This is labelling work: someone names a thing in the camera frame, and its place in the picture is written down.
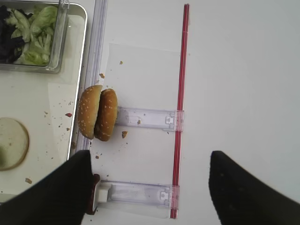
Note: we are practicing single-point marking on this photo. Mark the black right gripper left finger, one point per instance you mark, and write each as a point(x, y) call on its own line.
point(61, 198)

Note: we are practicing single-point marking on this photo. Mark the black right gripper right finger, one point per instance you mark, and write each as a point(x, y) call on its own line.
point(240, 198)

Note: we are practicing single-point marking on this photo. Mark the right lower clear rail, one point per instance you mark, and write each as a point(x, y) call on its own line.
point(140, 193)

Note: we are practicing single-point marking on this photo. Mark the right red strip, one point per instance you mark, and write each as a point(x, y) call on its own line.
point(180, 100)

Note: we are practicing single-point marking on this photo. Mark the right clear acrylic divider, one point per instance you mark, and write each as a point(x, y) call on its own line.
point(90, 67)

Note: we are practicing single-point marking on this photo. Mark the bottom bun slice on tray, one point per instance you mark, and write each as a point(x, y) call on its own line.
point(14, 143)

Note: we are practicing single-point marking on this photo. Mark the rear sesame bun top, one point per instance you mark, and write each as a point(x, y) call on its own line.
point(107, 115)

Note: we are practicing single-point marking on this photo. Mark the front sesame bun top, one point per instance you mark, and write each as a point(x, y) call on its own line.
point(88, 110)

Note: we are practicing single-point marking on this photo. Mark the sesame bun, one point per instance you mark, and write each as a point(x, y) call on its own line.
point(107, 115)
point(88, 110)

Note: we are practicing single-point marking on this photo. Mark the white metal tray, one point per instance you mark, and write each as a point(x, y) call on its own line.
point(44, 103)

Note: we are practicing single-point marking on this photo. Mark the clear rail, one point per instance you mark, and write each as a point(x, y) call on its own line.
point(169, 120)
point(140, 193)

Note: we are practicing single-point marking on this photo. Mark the white pusher block at patties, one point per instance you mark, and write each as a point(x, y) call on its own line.
point(103, 192)

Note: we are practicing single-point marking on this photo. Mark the green lettuce in container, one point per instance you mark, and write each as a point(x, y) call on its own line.
point(38, 51)

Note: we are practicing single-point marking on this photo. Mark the clear plastic salad container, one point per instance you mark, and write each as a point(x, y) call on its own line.
point(59, 35)

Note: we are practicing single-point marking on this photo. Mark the right upper clear rail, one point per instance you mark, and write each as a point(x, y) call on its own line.
point(169, 120)

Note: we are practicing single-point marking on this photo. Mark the stack of meat patties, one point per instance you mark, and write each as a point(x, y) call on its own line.
point(93, 203)

